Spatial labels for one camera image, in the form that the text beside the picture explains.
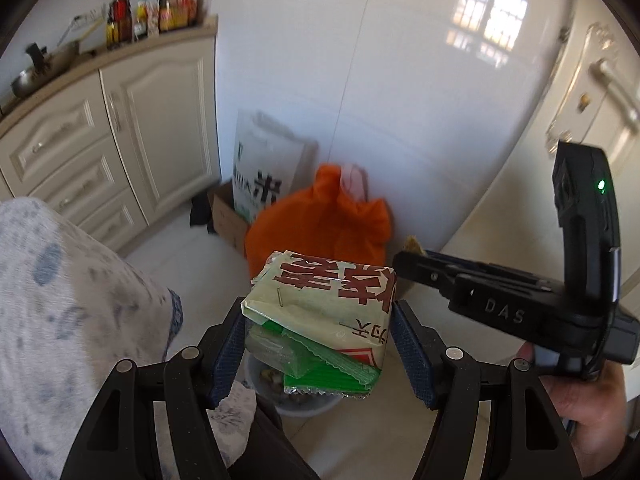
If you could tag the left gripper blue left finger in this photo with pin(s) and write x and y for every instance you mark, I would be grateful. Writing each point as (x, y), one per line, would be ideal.
(117, 439)

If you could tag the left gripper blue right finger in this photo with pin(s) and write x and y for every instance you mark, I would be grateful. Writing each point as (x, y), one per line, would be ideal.
(526, 438)

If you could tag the blue trash bin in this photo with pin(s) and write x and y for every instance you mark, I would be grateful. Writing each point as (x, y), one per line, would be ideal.
(269, 383)

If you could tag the lower cream kitchen cabinets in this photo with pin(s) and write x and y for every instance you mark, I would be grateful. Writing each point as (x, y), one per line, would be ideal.
(121, 140)

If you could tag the right hand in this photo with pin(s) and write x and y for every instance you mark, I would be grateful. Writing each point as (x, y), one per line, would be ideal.
(598, 410)

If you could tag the round table floral tablecloth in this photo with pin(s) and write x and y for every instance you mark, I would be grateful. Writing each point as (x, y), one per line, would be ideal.
(70, 310)

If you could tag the dark trouser leg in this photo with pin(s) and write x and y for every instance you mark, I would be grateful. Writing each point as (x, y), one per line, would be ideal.
(268, 453)

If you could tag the cardboard box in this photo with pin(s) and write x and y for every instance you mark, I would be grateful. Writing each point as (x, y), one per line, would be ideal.
(227, 223)

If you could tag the orange cloth bag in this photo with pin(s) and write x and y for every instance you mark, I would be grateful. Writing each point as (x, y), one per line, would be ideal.
(321, 221)

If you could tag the white rice sack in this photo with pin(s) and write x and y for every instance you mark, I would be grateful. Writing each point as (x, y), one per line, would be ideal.
(269, 162)

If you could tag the steel wok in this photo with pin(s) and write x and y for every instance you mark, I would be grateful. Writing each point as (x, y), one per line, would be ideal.
(46, 66)

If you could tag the dark soy sauce bottle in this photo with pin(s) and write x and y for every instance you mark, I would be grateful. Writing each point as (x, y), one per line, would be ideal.
(118, 24)

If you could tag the cluster of condiment bottles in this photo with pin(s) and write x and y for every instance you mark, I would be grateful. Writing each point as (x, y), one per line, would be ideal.
(157, 17)

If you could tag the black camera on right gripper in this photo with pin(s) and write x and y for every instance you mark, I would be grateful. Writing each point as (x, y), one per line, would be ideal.
(584, 198)

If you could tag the door handle with plate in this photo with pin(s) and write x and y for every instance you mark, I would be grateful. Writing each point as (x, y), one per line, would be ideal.
(594, 79)

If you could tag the wall power socket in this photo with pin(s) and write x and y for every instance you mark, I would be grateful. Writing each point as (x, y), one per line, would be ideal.
(84, 20)

